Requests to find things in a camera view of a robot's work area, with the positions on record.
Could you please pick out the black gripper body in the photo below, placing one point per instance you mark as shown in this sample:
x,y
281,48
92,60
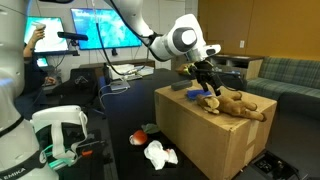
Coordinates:
x,y
204,70

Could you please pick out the white VR headset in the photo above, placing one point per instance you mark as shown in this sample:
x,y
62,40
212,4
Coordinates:
x,y
60,133

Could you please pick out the white wall outlet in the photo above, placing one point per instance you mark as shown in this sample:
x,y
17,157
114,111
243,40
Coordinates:
x,y
242,44

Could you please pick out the silver mini computer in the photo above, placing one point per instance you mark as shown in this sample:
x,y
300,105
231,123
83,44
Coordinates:
x,y
120,85

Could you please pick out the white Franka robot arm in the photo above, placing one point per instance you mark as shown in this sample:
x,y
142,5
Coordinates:
x,y
16,100

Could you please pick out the blue cloth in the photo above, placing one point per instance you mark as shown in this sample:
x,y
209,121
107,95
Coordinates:
x,y
196,94

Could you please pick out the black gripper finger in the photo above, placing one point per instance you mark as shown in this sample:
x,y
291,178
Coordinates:
x,y
204,86
216,87

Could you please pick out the white cloth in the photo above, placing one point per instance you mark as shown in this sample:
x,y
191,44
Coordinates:
x,y
160,155

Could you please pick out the brown plush dog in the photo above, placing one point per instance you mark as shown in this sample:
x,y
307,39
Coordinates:
x,y
233,106

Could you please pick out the large wall monitor blue screen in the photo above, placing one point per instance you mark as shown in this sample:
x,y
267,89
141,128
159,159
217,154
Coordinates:
x,y
106,28

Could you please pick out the black power strip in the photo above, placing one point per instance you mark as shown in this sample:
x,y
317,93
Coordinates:
x,y
273,165

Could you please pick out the seated person dark clothes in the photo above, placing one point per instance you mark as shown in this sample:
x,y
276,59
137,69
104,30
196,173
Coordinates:
x,y
31,83

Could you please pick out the green plaid sofa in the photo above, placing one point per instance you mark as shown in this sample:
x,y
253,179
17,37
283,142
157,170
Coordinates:
x,y
286,83

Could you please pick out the wooden sideboard cabinet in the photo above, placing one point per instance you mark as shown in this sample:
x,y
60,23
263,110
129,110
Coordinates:
x,y
233,65

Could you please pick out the large cardboard box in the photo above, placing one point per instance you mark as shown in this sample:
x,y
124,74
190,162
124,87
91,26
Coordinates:
x,y
213,140

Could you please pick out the white handheld VR controller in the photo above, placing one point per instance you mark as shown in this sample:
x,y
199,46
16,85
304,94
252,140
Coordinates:
x,y
40,25

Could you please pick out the black camera bar on stand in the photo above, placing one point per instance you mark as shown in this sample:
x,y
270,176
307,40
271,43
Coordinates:
x,y
71,36

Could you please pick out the black office chair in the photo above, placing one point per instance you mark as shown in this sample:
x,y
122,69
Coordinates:
x,y
78,86

